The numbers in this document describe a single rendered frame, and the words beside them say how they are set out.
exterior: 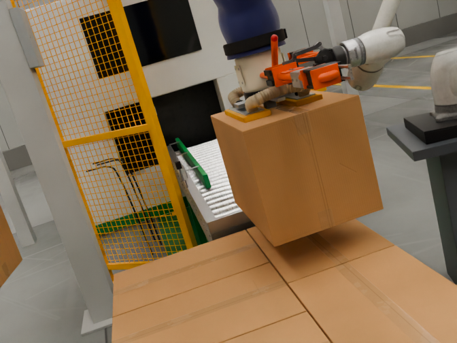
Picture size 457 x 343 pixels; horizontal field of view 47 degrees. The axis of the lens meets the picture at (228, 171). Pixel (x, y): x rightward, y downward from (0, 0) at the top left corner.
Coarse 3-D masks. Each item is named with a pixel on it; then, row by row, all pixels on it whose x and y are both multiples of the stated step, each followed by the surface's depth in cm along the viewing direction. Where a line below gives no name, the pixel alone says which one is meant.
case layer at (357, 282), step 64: (192, 256) 219; (256, 256) 202; (320, 256) 187; (384, 256) 174; (128, 320) 180; (192, 320) 168; (256, 320) 158; (320, 320) 149; (384, 320) 140; (448, 320) 133
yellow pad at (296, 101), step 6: (288, 96) 194; (294, 96) 190; (306, 96) 183; (312, 96) 182; (318, 96) 181; (276, 102) 204; (282, 102) 196; (288, 102) 188; (294, 102) 181; (300, 102) 180; (306, 102) 181
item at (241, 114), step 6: (228, 108) 207; (234, 108) 203; (240, 108) 198; (258, 108) 185; (264, 108) 185; (228, 114) 202; (234, 114) 192; (240, 114) 186; (246, 114) 180; (252, 114) 179; (258, 114) 178; (264, 114) 179; (270, 114) 179; (240, 120) 184; (246, 120) 178
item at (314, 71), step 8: (328, 64) 133; (336, 64) 131; (304, 72) 137; (312, 72) 130; (320, 72) 131; (304, 80) 138; (312, 80) 131; (336, 80) 132; (304, 88) 139; (312, 88) 135
